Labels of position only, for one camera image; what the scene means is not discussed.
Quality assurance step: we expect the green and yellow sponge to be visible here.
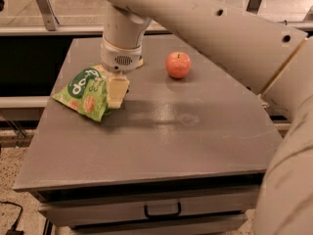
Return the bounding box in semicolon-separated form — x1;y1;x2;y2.
137;58;144;68

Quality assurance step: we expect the left metal railing bracket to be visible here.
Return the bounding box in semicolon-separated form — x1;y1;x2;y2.
35;0;59;31

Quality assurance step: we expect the black cable with plug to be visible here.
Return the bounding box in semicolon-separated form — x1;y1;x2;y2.
0;201;24;235

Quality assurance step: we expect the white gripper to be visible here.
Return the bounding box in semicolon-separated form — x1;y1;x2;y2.
101;38;142;109

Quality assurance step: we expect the grey cabinet drawer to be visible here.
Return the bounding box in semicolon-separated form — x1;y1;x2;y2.
39;185;259;227

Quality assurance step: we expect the green rice chip bag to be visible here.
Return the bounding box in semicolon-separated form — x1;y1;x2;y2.
53;65;113;122

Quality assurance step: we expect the black drawer handle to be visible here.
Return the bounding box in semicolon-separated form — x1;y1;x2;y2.
144;202;182;219

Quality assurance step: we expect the grey lower drawer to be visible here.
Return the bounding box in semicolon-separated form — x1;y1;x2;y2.
72;212;247;235

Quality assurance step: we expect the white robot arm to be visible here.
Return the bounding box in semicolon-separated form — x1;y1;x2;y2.
107;0;313;235

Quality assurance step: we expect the red apple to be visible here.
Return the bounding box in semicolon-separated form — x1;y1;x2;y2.
165;52;191;79

